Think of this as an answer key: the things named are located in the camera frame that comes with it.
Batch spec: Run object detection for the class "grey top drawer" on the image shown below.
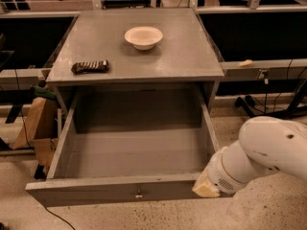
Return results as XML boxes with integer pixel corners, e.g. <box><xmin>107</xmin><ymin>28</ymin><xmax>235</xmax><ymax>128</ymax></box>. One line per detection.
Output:
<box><xmin>26</xmin><ymin>89</ymin><xmax>218</xmax><ymax>207</ymax></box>

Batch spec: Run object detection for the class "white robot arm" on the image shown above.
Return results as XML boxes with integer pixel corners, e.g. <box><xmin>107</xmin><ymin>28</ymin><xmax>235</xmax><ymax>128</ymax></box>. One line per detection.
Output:
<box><xmin>192</xmin><ymin>116</ymin><xmax>307</xmax><ymax>198</ymax></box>

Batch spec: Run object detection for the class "metal drawer knob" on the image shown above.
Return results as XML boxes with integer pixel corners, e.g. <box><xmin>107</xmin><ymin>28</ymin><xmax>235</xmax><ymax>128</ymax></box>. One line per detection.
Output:
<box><xmin>135</xmin><ymin>190</ymin><xmax>143</xmax><ymax>199</ymax></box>

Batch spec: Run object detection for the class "small yellow foam piece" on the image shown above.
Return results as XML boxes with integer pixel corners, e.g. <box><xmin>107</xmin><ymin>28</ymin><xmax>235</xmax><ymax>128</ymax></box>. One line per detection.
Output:
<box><xmin>237</xmin><ymin>59</ymin><xmax>252</xmax><ymax>68</ymax></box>

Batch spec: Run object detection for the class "black metal stand leg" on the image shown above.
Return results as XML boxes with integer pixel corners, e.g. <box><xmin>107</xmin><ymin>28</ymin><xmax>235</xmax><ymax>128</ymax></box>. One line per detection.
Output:
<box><xmin>235</xmin><ymin>80</ymin><xmax>307</xmax><ymax>119</ymax></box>

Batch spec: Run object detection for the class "brown cardboard box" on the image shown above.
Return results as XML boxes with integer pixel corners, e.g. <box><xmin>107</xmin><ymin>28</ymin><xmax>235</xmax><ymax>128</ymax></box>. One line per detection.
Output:
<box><xmin>11</xmin><ymin>98</ymin><xmax>59</xmax><ymax>167</ymax></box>

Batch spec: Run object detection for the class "black floor cable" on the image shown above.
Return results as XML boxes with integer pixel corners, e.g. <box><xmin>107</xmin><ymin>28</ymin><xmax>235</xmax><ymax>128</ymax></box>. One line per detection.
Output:
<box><xmin>44</xmin><ymin>206</ymin><xmax>77</xmax><ymax>230</ymax></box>

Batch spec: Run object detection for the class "white ceramic bowl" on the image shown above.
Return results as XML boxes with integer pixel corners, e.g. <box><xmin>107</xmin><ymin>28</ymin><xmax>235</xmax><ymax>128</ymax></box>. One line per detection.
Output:
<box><xmin>124</xmin><ymin>26</ymin><xmax>163</xmax><ymax>51</ymax></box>

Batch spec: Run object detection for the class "green handled tool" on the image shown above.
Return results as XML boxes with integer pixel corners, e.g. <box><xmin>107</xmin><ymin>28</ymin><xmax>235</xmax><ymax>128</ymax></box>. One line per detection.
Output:
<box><xmin>31</xmin><ymin>85</ymin><xmax>57</xmax><ymax>101</ymax></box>

